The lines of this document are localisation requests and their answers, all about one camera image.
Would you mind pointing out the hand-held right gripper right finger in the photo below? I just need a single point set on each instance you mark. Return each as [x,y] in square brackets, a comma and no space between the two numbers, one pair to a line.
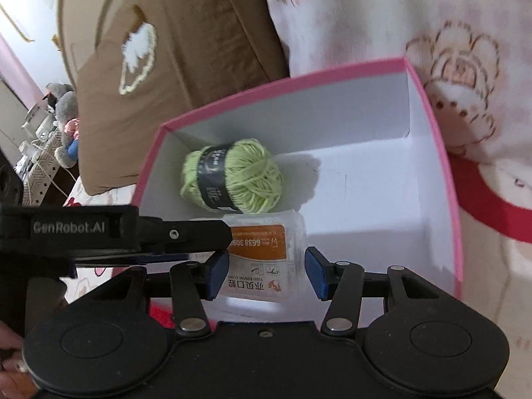
[316,274]

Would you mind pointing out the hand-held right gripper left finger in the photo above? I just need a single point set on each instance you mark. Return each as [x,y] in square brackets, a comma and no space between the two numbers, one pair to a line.
[218,276]

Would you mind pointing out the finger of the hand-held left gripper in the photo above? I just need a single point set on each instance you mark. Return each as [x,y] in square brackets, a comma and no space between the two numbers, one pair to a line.
[187,235]
[124,259]

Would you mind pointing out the clear floss pick box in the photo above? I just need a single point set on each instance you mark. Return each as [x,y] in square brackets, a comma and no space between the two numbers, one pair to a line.
[266,274]

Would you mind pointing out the green yarn ball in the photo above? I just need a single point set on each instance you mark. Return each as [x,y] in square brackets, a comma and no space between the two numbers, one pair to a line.
[249,174]

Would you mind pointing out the pink cardboard box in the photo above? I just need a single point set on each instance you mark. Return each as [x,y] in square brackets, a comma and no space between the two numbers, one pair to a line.
[374,195]

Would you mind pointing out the person's left hand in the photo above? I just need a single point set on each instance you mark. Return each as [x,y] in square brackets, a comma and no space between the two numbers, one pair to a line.
[8,349]

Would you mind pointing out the grey plush toy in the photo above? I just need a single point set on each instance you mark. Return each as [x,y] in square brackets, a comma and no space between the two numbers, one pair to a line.
[66,108]

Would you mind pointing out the bear print blanket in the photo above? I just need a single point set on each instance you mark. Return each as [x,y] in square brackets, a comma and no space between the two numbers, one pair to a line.
[498,291]

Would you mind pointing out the brown pillow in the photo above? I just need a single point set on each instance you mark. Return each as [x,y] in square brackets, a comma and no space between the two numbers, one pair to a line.
[187,50]

